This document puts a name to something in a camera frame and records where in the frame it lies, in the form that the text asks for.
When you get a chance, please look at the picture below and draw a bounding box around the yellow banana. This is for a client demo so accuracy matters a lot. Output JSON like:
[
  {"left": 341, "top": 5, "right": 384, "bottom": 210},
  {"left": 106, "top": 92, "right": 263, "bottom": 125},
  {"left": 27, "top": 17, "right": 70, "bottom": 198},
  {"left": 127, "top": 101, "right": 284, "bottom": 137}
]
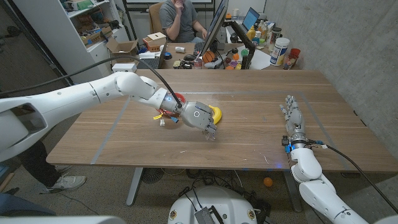
[{"left": 208, "top": 105, "right": 223, "bottom": 125}]

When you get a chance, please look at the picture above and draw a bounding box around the grey table leg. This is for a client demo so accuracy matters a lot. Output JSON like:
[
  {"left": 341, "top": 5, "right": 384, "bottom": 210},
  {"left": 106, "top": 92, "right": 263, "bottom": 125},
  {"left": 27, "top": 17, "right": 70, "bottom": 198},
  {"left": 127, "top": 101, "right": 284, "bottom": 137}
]
[
  {"left": 126, "top": 167, "right": 144, "bottom": 207},
  {"left": 282, "top": 170, "right": 303, "bottom": 213}
]

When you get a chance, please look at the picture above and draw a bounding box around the person in dark trousers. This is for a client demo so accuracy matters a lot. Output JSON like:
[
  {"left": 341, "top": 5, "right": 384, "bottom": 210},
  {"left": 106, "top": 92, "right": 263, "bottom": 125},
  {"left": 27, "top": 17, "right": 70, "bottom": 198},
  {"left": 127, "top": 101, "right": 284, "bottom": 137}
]
[{"left": 15, "top": 139, "right": 87, "bottom": 194}]

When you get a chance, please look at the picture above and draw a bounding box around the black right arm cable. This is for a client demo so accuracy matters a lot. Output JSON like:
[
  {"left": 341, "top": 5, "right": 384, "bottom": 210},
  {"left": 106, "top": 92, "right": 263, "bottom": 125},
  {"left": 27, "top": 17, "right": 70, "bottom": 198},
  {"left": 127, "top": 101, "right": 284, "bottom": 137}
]
[{"left": 307, "top": 139, "right": 398, "bottom": 215}]

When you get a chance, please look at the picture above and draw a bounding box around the cardboard box with items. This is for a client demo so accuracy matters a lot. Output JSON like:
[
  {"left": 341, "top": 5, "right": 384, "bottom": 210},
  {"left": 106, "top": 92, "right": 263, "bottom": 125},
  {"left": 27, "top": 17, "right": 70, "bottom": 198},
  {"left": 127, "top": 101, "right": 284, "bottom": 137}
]
[{"left": 81, "top": 26, "right": 114, "bottom": 46}]

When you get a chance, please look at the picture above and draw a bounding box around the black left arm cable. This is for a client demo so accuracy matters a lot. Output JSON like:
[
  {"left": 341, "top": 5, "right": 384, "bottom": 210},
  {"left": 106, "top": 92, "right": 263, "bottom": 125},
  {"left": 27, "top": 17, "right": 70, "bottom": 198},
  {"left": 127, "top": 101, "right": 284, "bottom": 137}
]
[{"left": 0, "top": 55, "right": 183, "bottom": 108}]

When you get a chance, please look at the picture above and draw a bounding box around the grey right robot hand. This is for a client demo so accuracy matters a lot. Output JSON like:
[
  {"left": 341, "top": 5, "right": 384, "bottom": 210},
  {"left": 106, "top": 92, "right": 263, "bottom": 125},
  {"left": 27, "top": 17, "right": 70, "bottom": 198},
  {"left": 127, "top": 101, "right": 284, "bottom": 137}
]
[{"left": 279, "top": 95, "right": 307, "bottom": 143}]

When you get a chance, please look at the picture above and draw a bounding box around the jar with dark lid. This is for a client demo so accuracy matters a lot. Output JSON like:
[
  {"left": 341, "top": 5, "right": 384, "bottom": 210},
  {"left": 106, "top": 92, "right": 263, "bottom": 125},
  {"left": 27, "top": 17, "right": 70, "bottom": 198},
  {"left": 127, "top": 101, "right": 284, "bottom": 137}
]
[{"left": 267, "top": 27, "right": 282, "bottom": 52}]

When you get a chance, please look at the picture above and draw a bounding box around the red bowl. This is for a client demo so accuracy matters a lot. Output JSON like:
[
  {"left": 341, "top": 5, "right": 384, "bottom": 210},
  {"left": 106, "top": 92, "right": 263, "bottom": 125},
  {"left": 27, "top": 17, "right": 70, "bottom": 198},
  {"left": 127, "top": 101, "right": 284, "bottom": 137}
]
[{"left": 157, "top": 92, "right": 187, "bottom": 118}]

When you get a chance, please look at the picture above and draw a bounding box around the small orange basketball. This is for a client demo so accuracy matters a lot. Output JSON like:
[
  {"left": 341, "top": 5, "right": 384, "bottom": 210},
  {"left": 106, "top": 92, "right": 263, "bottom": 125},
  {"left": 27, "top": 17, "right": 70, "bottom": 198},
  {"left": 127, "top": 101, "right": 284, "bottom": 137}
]
[{"left": 202, "top": 50, "right": 216, "bottom": 64}]

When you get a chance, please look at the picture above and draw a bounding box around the black floor fan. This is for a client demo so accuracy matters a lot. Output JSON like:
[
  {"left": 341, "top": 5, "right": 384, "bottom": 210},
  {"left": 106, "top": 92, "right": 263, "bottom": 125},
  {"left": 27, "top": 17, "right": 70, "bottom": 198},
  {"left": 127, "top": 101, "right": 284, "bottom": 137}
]
[{"left": 141, "top": 167, "right": 165, "bottom": 184}]

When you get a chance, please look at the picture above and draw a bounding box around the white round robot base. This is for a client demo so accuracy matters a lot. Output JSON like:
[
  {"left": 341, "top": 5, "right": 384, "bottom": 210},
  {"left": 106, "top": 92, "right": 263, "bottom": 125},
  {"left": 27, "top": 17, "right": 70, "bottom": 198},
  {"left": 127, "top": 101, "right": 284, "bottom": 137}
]
[{"left": 167, "top": 185, "right": 258, "bottom": 224}]

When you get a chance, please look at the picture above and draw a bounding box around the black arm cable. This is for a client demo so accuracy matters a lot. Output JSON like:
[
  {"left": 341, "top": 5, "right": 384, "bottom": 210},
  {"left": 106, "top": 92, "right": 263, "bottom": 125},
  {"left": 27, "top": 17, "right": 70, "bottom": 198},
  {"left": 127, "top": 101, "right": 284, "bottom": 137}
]
[
  {"left": 0, "top": 55, "right": 183, "bottom": 108},
  {"left": 307, "top": 139, "right": 398, "bottom": 215}
]

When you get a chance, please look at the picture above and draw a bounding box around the white power box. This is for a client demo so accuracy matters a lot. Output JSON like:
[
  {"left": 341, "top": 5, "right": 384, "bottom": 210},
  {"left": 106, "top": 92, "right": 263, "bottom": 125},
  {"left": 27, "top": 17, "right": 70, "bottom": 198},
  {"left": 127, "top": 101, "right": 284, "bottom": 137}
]
[{"left": 111, "top": 63, "right": 137, "bottom": 74}]

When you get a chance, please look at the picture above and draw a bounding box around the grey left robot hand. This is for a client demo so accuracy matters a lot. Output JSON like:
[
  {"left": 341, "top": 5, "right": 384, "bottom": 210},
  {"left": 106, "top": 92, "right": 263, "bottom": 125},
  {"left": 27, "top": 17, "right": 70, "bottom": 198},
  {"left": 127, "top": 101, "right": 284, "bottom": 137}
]
[{"left": 180, "top": 101, "right": 218, "bottom": 135}]

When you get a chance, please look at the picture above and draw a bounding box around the office chair brown jacket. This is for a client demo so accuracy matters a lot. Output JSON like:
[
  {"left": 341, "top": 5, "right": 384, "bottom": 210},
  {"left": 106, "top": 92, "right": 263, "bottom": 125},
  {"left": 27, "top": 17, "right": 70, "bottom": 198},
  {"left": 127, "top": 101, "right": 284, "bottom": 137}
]
[{"left": 148, "top": 2, "right": 165, "bottom": 35}]

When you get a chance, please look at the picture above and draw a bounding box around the black computer monitor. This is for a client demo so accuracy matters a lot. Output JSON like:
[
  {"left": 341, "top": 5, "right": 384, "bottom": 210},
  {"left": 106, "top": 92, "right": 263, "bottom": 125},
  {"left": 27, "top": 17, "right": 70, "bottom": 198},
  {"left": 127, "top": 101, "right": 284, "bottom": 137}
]
[{"left": 198, "top": 0, "right": 229, "bottom": 58}]

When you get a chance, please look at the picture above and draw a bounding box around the white paper sheet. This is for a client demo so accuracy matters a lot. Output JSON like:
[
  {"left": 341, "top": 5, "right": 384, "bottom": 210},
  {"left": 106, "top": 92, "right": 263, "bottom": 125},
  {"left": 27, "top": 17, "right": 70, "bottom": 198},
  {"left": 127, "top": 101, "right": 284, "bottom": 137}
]
[{"left": 248, "top": 49, "right": 271, "bottom": 70}]

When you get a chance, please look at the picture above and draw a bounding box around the wooden box orange base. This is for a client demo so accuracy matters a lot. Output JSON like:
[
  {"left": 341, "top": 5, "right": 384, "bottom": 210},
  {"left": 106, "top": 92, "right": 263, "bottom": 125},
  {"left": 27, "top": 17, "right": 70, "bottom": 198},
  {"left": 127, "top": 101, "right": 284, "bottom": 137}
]
[{"left": 142, "top": 32, "right": 168, "bottom": 53}]

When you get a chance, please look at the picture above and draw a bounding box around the grey ribbed box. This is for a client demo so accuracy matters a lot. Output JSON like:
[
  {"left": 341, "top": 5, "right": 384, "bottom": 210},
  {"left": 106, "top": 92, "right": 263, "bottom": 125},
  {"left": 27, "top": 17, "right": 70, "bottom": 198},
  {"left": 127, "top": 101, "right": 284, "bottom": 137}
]
[{"left": 194, "top": 207, "right": 218, "bottom": 224}]

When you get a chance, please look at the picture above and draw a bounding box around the open cardboard box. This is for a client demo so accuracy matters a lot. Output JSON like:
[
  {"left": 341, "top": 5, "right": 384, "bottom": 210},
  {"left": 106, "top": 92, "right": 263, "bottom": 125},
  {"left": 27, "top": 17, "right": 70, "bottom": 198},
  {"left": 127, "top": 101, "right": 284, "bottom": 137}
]
[{"left": 104, "top": 37, "right": 139, "bottom": 65}]

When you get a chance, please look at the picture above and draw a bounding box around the white canister blue label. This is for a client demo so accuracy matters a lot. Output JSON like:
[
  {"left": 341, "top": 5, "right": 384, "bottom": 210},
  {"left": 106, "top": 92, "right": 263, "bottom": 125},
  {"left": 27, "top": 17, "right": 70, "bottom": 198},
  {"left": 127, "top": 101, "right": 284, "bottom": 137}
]
[{"left": 269, "top": 37, "right": 290, "bottom": 67}]

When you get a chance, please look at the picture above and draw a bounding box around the wooden desk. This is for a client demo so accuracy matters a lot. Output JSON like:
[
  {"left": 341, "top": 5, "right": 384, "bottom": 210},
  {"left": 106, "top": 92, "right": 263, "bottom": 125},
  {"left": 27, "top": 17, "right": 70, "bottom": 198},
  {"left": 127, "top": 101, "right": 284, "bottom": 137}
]
[{"left": 158, "top": 42, "right": 299, "bottom": 70}]

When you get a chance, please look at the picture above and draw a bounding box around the laptop with blue screen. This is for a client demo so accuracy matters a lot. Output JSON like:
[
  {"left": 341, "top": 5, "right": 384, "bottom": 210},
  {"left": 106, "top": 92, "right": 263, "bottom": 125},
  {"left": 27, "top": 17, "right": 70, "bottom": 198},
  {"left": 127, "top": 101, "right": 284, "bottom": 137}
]
[{"left": 241, "top": 6, "right": 261, "bottom": 32}]

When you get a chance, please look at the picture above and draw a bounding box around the white shelf unit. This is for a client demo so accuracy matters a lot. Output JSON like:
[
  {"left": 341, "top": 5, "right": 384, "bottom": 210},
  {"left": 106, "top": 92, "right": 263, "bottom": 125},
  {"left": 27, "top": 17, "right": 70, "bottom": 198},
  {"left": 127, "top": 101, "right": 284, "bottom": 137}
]
[{"left": 12, "top": 0, "right": 131, "bottom": 85}]

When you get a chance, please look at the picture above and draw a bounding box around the black laptop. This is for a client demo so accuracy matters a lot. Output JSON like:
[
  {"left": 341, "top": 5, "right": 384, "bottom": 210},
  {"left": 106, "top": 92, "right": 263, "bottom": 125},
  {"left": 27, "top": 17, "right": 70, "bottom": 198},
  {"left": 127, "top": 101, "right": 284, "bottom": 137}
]
[{"left": 136, "top": 40, "right": 169, "bottom": 70}]

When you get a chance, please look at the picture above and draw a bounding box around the person in grey shirt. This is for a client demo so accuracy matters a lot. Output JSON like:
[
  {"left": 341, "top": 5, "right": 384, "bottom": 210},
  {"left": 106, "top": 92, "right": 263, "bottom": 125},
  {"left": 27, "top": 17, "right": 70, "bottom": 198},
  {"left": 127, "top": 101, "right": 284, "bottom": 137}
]
[{"left": 159, "top": 0, "right": 208, "bottom": 44}]

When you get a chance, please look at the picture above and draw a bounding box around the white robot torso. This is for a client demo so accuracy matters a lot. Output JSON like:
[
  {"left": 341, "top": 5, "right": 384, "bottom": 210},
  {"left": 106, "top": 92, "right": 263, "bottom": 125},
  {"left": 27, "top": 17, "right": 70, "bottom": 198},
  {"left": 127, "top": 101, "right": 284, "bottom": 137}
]
[{"left": 0, "top": 216, "right": 125, "bottom": 224}]

